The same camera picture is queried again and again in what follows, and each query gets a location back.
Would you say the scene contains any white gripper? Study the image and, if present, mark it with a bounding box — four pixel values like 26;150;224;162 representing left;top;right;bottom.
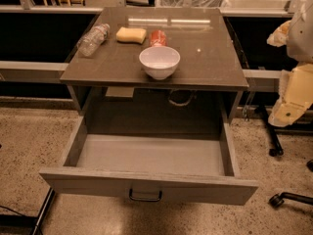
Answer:
267;21;313;127

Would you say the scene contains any clear plastic water bottle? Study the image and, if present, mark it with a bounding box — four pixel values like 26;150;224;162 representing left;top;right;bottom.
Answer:
77;23;110;57

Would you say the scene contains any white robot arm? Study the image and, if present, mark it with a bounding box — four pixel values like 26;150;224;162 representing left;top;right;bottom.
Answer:
267;0;313;127

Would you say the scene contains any open grey top drawer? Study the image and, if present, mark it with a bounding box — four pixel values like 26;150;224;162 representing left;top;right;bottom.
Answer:
40;117;258;205

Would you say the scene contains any black stand leg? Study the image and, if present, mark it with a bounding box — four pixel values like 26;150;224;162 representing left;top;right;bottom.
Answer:
255;105;284;157

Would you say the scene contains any white bowl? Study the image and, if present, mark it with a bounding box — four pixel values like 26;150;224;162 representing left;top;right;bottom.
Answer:
139;46;181;80

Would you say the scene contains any black chair caster leg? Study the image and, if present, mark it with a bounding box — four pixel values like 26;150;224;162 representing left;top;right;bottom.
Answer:
269;192;313;209

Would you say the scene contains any red soda can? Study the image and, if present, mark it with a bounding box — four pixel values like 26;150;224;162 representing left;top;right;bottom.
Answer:
150;29;166;47

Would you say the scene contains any yellow sponge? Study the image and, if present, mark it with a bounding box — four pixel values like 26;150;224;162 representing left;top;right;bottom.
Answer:
116;27;147;44

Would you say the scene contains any black drawer handle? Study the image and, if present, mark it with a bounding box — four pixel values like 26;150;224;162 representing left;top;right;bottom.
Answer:
128;189;162;203

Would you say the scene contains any black floor frame bar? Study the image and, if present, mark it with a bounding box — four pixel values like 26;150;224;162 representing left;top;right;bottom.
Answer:
0;188;56;235

